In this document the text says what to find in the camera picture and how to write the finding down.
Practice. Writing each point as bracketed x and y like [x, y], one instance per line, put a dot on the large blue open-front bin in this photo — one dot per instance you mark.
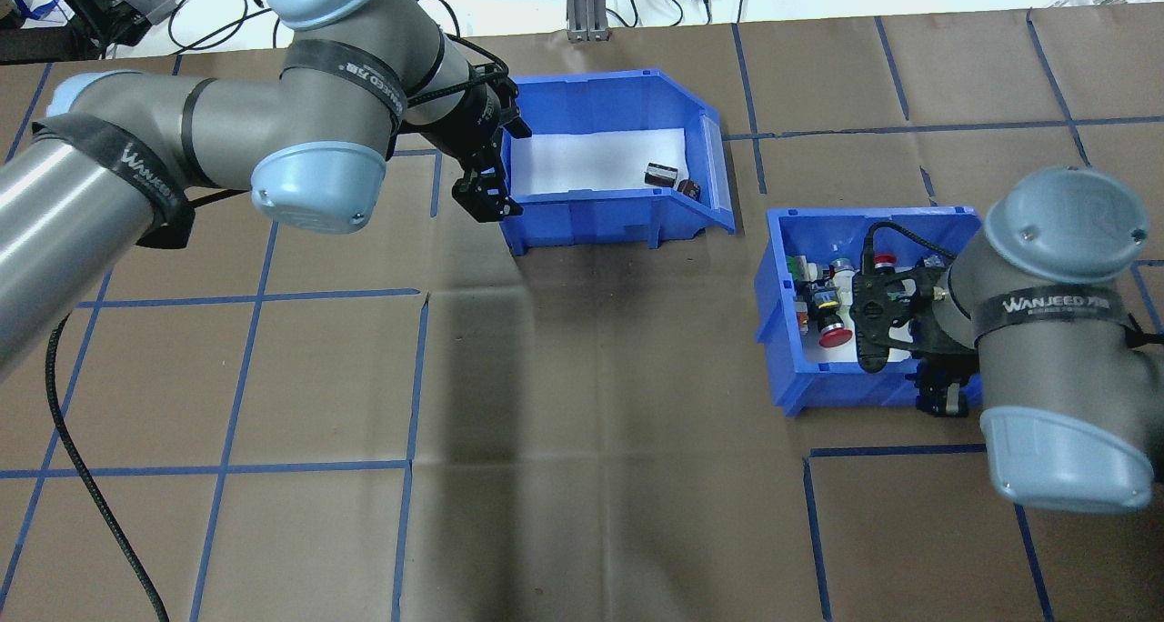
[609, 222]

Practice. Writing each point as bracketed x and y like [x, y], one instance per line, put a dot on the small blue storage bin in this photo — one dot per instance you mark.
[773, 331]

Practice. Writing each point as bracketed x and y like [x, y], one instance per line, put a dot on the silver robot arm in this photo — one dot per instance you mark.
[1064, 231]
[109, 213]

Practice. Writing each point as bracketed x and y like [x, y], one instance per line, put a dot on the small blue grey component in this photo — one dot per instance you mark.
[929, 263]

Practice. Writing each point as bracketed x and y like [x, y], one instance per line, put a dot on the red mushroom push button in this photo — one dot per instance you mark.
[834, 335]

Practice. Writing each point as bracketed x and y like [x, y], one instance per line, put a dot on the small red push button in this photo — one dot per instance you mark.
[884, 260]

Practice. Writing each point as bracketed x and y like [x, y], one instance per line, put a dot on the orange white contact block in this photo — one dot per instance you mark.
[801, 317]

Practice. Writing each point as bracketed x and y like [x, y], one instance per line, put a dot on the small black cylindrical part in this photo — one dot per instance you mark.
[662, 175]

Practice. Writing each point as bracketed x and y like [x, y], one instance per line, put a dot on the green white terminal block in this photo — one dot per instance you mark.
[804, 269]

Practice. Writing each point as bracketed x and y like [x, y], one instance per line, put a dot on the dark brown small component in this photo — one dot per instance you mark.
[689, 189]

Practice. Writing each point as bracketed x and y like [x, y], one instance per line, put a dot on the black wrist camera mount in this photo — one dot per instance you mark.
[515, 117]
[878, 322]

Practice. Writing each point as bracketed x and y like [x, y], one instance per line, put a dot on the aluminium profile post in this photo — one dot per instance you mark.
[587, 4]

